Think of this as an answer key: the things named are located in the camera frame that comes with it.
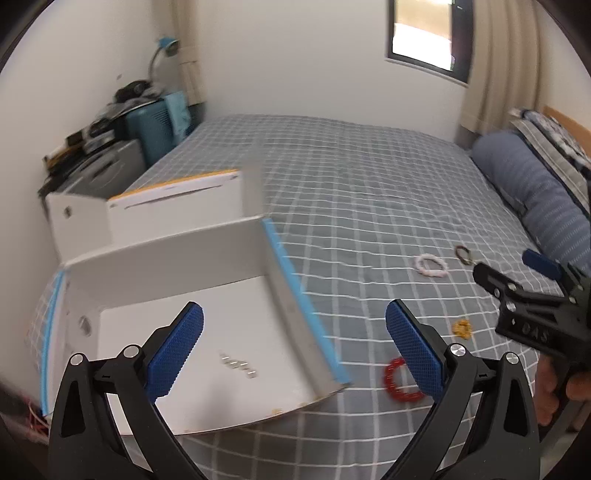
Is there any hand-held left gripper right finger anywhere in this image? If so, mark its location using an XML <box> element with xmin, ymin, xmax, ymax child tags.
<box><xmin>385</xmin><ymin>299</ymin><xmax>543</xmax><ymax>480</ymax></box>

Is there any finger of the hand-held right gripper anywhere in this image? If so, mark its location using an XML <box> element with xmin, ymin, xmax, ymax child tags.
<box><xmin>523</xmin><ymin>250</ymin><xmax>585</xmax><ymax>289</ymax></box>
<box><xmin>473</xmin><ymin>263</ymin><xmax>527</xmax><ymax>302</ymax></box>

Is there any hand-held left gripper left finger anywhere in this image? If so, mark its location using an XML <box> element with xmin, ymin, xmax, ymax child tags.
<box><xmin>48</xmin><ymin>301</ymin><xmax>218</xmax><ymax>480</ymax></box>

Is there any red bead bracelet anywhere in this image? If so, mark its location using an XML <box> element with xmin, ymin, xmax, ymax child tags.
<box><xmin>384</xmin><ymin>357</ymin><xmax>428</xmax><ymax>402</ymax></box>

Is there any white cardboard box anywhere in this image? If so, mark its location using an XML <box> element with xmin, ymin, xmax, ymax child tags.
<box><xmin>44</xmin><ymin>168</ymin><xmax>356</xmax><ymax>437</ymax></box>

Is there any pale pink bead bracelet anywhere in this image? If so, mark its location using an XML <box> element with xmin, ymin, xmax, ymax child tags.
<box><xmin>414</xmin><ymin>254</ymin><xmax>450</xmax><ymax>278</ymax></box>

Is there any person's right hand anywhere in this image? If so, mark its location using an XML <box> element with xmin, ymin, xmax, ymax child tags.
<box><xmin>536</xmin><ymin>357</ymin><xmax>563</xmax><ymax>428</ymax></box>

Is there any small silver beads cluster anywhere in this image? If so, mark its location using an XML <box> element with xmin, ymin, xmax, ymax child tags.
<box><xmin>221</xmin><ymin>353</ymin><xmax>258</xmax><ymax>377</ymax></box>

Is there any blue striped pillow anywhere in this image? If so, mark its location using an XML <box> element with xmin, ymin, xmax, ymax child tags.
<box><xmin>471</xmin><ymin>130</ymin><xmax>591</xmax><ymax>278</ymax></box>

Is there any dark patterned pillow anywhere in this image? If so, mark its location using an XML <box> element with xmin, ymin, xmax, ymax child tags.
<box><xmin>508</xmin><ymin>107</ymin><xmax>591</xmax><ymax>217</ymax></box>

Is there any wooden headboard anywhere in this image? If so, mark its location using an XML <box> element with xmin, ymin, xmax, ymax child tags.
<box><xmin>542</xmin><ymin>105</ymin><xmax>591</xmax><ymax>139</ymax></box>

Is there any grey checked bed cover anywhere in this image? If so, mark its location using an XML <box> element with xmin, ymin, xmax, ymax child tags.
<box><xmin>25</xmin><ymin>114</ymin><xmax>555</xmax><ymax>480</ymax></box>

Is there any grey suitcase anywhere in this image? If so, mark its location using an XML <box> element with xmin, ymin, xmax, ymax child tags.
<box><xmin>39</xmin><ymin>138</ymin><xmax>148</xmax><ymax>208</ymax></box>

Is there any beige window curtain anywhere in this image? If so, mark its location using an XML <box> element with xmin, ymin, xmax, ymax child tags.
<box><xmin>455</xmin><ymin>0</ymin><xmax>591</xmax><ymax>148</ymax></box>

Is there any blue suitcase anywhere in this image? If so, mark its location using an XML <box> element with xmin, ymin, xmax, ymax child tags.
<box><xmin>124</xmin><ymin>99</ymin><xmax>185</xmax><ymax>169</ymax></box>

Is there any stack of small boxes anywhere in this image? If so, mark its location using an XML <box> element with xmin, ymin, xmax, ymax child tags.
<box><xmin>44</xmin><ymin>108</ymin><xmax>125</xmax><ymax>171</ymax></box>

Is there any teal cloth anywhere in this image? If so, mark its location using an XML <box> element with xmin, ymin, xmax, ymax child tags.
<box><xmin>164</xmin><ymin>91</ymin><xmax>192</xmax><ymax>145</ymax></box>

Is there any dark framed window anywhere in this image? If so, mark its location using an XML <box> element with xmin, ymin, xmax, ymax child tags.
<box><xmin>385</xmin><ymin>0</ymin><xmax>476</xmax><ymax>86</ymax></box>

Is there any narrow beige curtain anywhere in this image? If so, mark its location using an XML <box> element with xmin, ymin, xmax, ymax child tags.
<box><xmin>175</xmin><ymin>0</ymin><xmax>207</xmax><ymax>107</ymax></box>

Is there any blue desk lamp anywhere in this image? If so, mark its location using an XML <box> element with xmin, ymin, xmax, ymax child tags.
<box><xmin>148</xmin><ymin>38</ymin><xmax>181</xmax><ymax>88</ymax></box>

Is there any red cord bundle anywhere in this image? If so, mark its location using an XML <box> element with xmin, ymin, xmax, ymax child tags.
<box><xmin>28</xmin><ymin>401</ymin><xmax>49</xmax><ymax>435</ymax></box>

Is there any pile of black cables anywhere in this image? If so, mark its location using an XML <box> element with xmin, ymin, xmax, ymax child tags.
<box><xmin>113</xmin><ymin>79</ymin><xmax>162</xmax><ymax>104</ymax></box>

